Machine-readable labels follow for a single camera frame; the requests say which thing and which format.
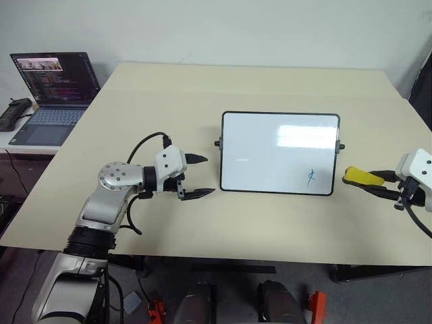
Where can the orange clamp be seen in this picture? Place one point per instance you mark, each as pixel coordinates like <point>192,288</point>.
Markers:
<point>319,303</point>
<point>156,308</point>

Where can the dark rounded shape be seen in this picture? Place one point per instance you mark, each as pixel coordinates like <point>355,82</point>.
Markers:
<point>278,302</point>
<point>195,303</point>

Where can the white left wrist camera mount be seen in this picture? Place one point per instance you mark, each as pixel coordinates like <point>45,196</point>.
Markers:
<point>170,162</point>

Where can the open grey laptop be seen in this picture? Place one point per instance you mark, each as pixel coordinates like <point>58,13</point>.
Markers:
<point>57,101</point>

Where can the black table frame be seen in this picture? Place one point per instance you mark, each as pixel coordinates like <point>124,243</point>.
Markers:
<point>371,271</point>

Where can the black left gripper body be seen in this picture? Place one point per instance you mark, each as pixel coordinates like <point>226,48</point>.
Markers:
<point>180,189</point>

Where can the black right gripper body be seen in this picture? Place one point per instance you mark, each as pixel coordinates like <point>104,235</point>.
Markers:
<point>410,192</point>

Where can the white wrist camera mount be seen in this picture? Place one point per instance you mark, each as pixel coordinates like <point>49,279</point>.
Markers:
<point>418,165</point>
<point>170,162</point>

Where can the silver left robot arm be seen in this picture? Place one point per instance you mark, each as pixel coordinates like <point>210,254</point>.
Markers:
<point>108,202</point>

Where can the grey foot pedal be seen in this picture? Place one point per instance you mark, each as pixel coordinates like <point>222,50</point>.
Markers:
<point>132,302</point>

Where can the yellow whiteboard eraser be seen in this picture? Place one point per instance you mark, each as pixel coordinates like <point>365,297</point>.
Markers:
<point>361,175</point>

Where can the black metal frame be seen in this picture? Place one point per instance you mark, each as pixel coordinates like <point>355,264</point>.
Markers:
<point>420,87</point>

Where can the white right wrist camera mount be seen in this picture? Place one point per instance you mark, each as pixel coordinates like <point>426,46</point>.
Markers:
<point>418,165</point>

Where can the black-framed white whiteboard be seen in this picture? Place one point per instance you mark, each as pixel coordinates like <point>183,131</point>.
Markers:
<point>270,158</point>

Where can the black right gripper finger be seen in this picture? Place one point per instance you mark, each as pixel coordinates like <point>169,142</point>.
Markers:
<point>374,191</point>
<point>388,175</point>

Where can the white side table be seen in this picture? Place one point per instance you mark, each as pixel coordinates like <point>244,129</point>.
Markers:
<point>6,138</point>

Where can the black pouch device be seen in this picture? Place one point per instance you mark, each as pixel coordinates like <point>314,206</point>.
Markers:
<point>13,113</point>

